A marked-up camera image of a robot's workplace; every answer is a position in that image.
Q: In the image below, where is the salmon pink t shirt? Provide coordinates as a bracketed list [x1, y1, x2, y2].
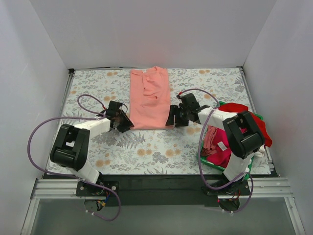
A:
[130, 66, 173, 130]

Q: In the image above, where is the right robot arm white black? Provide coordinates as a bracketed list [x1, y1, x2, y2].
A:
[166, 89, 265, 195]

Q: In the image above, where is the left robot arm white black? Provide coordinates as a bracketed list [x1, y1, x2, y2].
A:
[50, 101, 134, 196]

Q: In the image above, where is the floral patterned table mat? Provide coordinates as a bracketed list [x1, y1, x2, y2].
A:
[62, 68, 250, 174]

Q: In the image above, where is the dusty pink t shirt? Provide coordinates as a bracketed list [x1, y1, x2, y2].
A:
[201, 125, 218, 156]

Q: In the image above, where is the green plastic basket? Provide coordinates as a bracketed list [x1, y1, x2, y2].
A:
[200, 108, 265, 180]

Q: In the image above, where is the red t shirt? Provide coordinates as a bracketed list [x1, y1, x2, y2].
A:
[219, 102, 272, 147]

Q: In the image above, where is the magenta t shirt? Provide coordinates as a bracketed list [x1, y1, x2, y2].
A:
[206, 128, 231, 168]

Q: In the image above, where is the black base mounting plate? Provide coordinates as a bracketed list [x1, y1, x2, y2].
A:
[73, 174, 245, 208]

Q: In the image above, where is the white t shirt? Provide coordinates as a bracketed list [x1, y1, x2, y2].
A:
[245, 145, 266, 172]

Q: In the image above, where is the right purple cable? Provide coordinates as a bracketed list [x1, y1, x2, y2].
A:
[177, 88, 254, 214]

